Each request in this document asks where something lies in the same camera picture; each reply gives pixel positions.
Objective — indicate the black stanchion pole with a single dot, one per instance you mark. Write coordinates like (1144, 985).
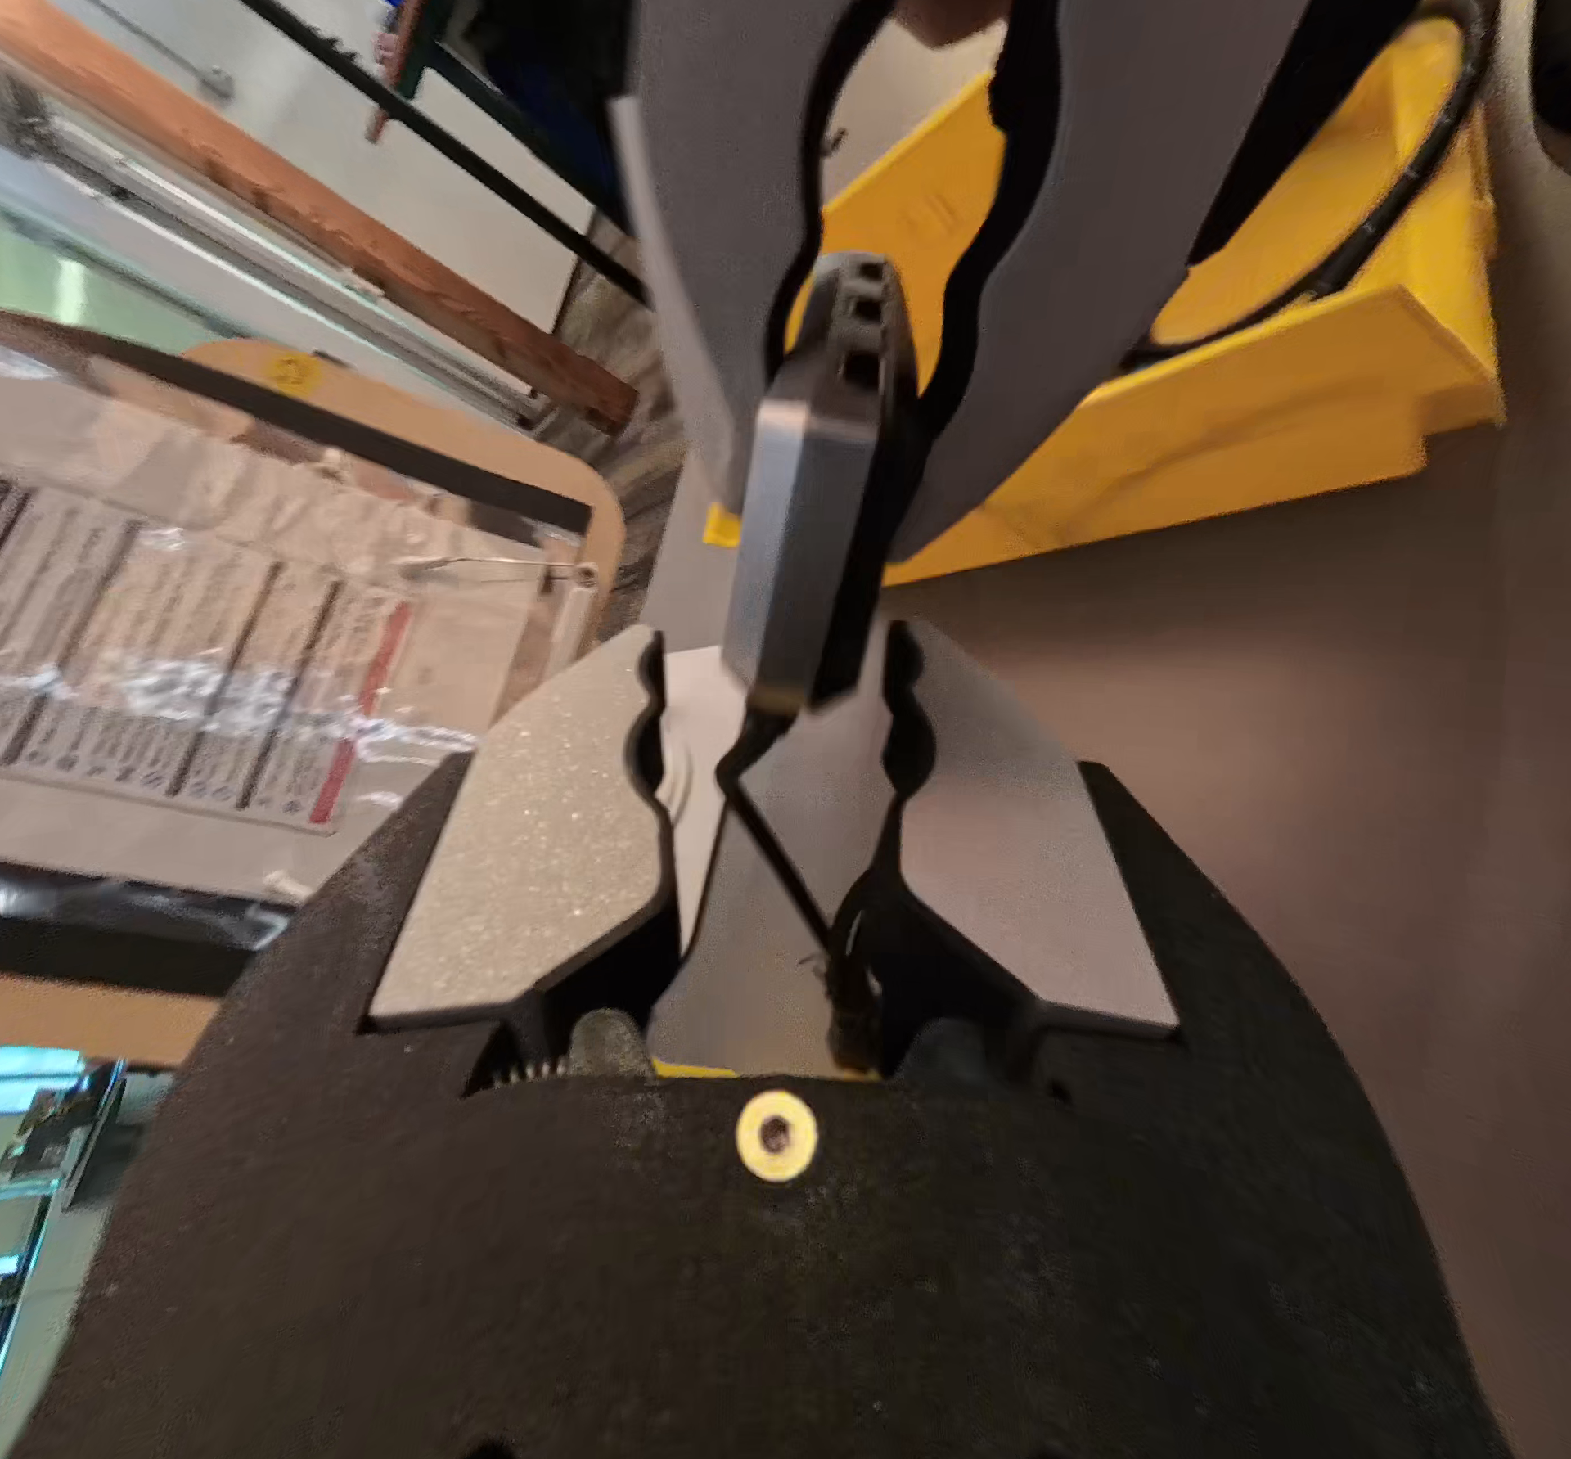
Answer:
(589, 256)

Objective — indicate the sign stand with laminated sheet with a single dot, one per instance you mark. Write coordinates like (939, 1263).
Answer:
(184, 624)

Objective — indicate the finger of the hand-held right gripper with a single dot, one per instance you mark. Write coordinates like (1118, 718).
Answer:
(725, 73)
(1130, 133)

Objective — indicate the yellow plastic bin with divider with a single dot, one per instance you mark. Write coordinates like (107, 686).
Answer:
(1290, 415)

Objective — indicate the dark grey adapter hub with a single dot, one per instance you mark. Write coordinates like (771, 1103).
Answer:
(799, 526)

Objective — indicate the wooden beam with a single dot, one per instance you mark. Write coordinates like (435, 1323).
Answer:
(307, 205)

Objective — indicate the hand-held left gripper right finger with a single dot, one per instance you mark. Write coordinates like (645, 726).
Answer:
(1019, 869)

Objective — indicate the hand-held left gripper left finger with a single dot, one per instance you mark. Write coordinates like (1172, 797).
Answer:
(540, 858)

